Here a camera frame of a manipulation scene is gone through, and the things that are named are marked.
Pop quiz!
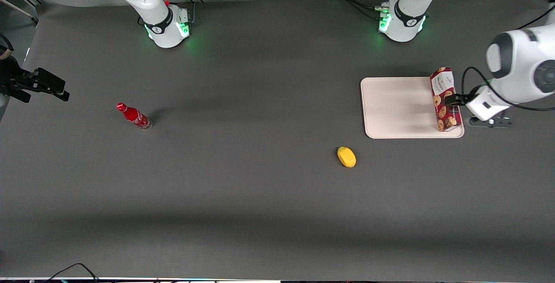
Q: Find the red cookie box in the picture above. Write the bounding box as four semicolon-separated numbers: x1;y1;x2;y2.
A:
430;67;463;132

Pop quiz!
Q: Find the black cable at table edge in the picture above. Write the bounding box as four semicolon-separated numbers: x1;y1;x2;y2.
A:
43;262;101;283

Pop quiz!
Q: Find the red cola bottle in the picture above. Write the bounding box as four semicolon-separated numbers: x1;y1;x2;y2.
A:
116;102;153;131

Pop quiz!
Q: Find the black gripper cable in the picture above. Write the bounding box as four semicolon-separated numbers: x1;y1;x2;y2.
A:
461;66;555;112

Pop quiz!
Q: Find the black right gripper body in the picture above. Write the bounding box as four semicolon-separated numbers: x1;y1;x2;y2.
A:
0;55;36;104

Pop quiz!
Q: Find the black cable behind arm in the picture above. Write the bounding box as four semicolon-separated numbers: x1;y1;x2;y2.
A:
516;2;555;30

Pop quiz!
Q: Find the yellow mango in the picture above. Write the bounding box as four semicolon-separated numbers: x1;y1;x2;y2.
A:
337;146;357;169

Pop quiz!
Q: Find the beige rectangular tray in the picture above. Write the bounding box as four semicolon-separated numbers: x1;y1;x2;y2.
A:
360;77;465;140

